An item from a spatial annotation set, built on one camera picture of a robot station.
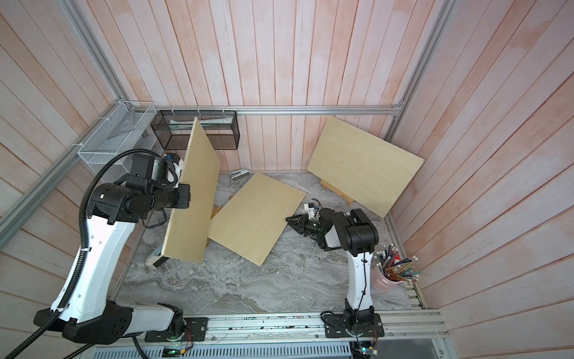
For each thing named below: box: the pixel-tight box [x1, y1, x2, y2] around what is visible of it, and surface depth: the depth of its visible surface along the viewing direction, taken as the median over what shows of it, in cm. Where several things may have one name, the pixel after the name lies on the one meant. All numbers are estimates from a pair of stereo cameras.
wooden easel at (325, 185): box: [319, 179, 356, 207], surface depth 109 cm
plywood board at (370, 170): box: [306, 115, 426, 219], surface depth 98 cm
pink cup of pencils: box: [369, 243, 422, 291], surface depth 76 cm
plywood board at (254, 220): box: [207, 172, 307, 267], surface depth 97 cm
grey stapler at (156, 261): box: [144, 255, 170, 268], surface depth 87 cm
